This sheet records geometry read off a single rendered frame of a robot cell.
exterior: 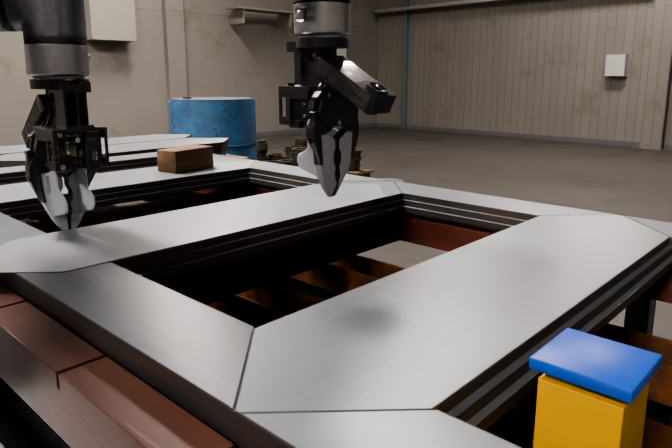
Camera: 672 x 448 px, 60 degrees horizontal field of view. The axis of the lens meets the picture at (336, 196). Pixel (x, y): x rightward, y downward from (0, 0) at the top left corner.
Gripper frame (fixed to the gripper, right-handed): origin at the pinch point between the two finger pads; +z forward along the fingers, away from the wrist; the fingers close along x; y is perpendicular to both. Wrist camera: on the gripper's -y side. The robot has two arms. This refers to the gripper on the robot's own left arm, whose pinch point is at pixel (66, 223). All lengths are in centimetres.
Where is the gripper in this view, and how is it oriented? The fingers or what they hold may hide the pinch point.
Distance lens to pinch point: 90.7
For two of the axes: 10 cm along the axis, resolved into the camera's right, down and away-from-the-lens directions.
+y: 7.3, 1.4, -6.7
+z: 0.0, 9.8, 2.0
